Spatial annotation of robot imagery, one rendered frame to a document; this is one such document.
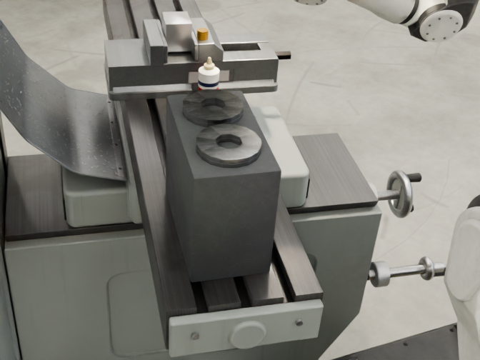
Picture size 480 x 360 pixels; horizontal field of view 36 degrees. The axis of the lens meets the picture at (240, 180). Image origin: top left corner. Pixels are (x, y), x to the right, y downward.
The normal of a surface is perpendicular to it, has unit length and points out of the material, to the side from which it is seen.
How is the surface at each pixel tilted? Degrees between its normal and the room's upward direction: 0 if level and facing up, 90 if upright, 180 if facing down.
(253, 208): 90
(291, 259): 0
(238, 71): 90
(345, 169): 0
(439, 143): 0
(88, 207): 90
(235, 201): 90
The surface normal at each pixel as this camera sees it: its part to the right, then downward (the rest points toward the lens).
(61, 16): 0.07, -0.80
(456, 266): -0.92, 0.18
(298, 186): 0.22, 0.58
